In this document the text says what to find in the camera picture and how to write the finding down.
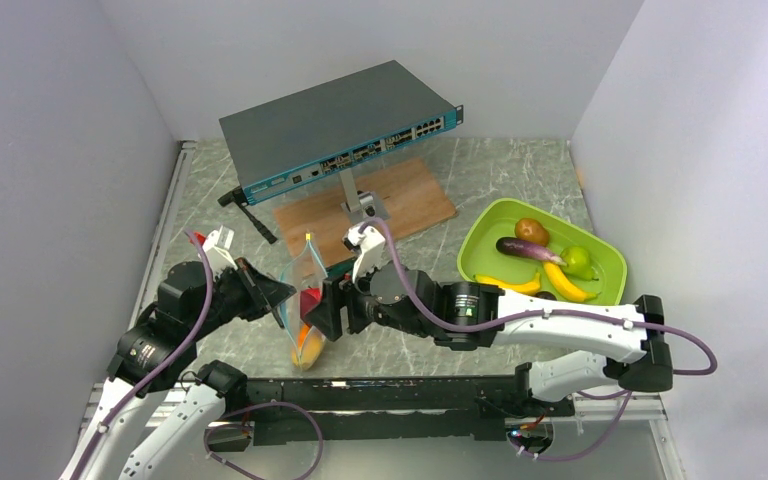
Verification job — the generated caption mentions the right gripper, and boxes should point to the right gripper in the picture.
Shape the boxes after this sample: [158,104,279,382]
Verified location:
[305,252,433,341]

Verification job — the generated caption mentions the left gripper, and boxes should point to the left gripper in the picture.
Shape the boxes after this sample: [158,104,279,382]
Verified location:
[189,255,297,339]

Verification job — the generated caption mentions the red apple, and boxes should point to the red apple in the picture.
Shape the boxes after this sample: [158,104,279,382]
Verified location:
[299,288,322,320]

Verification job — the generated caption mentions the orange yellow mango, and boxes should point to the orange yellow mango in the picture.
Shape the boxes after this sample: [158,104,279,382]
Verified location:
[292,324,326,371]

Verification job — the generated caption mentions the clear zip top bag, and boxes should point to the clear zip top bag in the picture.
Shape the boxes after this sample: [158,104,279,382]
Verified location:
[278,232,327,372]

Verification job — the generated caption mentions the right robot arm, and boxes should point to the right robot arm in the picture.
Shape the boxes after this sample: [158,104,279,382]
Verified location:
[300,264,673,415]

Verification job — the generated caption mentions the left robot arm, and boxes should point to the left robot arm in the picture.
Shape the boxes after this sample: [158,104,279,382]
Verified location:
[61,255,297,479]

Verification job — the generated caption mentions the wooden board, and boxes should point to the wooden board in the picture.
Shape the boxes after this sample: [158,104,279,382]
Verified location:
[273,158,457,266]

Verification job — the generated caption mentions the green plastic tray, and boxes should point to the green plastic tray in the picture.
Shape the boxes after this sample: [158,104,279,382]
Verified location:
[456,197,628,306]

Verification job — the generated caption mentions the yellow banana left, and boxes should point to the yellow banana left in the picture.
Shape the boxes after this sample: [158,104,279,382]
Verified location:
[474,272,542,296]

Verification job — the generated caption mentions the yellow banana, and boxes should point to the yellow banana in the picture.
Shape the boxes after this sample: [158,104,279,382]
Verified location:
[474,272,542,296]
[542,262,600,303]

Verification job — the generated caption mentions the purple eggplant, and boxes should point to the purple eggplant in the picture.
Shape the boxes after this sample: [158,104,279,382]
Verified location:
[495,237,567,266]

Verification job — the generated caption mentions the brown kiwi fruit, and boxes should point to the brown kiwi fruit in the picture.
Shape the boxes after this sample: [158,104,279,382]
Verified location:
[514,217,551,247]

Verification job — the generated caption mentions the dark purple mangosteen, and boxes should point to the dark purple mangosteen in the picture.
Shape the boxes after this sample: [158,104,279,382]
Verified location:
[535,291,557,301]

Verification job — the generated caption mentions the yellow banana right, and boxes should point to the yellow banana right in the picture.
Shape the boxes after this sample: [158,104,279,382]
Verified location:
[542,262,600,303]

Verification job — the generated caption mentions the green pear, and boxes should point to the green pear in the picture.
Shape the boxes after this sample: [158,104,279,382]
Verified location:
[560,245,599,281]

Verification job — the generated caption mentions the green handled screwdriver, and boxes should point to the green handled screwdriver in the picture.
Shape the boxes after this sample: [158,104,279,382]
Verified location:
[326,259,355,278]

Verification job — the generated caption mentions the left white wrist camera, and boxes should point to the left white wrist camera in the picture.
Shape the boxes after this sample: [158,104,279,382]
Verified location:
[188,225,236,275]

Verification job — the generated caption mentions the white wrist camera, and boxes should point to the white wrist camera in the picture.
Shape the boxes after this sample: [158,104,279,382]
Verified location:
[344,222,386,282]
[188,225,236,275]

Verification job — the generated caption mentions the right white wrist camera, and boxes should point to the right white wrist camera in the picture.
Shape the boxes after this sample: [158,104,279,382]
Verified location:
[344,222,386,282]

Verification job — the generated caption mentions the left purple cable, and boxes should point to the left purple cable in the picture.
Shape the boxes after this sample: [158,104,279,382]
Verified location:
[65,229,216,480]

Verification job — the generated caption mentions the purple cable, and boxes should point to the purple cable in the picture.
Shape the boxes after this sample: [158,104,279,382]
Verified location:
[65,229,216,480]
[357,216,719,464]

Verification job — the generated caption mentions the grey metal stand bracket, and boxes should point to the grey metal stand bracket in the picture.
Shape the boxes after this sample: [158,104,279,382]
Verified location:
[339,169,390,227]

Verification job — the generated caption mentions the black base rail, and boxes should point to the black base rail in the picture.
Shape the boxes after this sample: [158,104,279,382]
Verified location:
[210,375,575,451]

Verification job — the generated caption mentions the grey teal network switch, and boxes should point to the grey teal network switch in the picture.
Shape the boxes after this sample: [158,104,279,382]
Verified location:
[219,60,464,205]

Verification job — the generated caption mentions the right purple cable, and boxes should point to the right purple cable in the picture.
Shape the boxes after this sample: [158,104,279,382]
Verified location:
[357,216,719,464]

